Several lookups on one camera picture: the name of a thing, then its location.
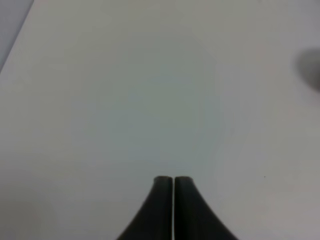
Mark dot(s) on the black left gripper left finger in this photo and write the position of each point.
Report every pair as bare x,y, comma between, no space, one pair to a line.
153,221

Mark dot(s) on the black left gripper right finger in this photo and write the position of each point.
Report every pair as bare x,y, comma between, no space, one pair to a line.
193,218

